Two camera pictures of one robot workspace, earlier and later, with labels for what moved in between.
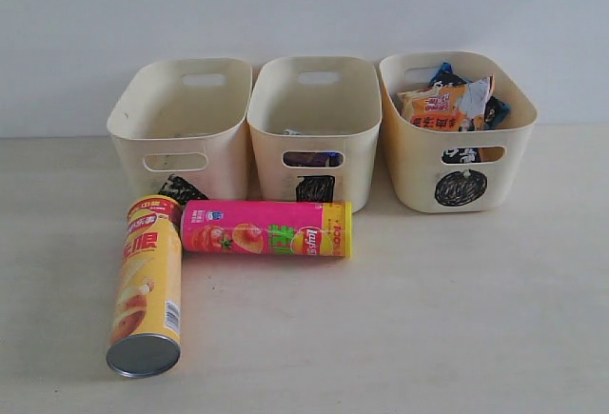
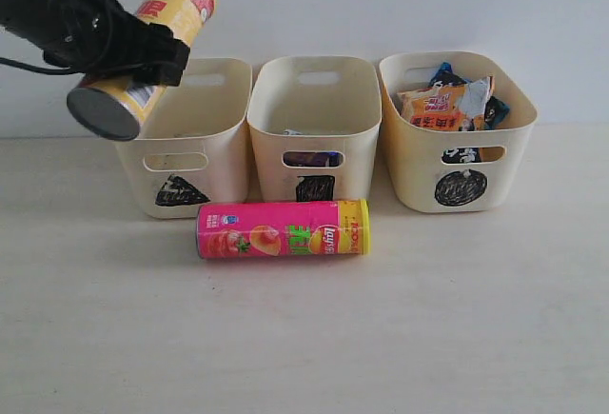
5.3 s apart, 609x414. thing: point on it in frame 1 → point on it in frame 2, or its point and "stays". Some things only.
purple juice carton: x=305 y=159 stays
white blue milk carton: x=335 y=158 stays
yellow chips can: x=146 y=336 → x=120 y=108
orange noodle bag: x=438 y=108 stays
